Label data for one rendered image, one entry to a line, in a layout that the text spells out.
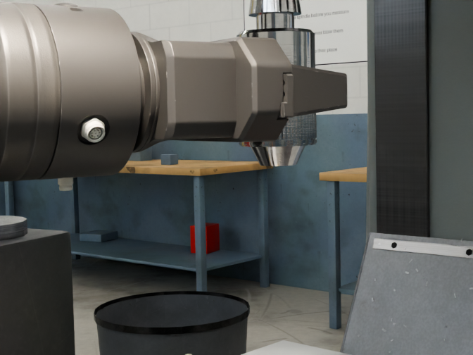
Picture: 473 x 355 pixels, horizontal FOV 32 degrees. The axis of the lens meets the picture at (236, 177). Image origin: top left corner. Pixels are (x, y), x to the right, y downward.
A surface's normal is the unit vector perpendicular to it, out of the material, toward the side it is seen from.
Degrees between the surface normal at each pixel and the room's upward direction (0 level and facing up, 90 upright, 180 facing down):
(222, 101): 90
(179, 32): 90
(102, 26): 47
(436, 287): 64
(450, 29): 90
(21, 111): 104
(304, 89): 90
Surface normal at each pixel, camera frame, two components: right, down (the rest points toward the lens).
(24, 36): 0.45, -0.47
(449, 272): -0.59, -0.39
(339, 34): -0.65, 0.07
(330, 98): 0.53, 0.05
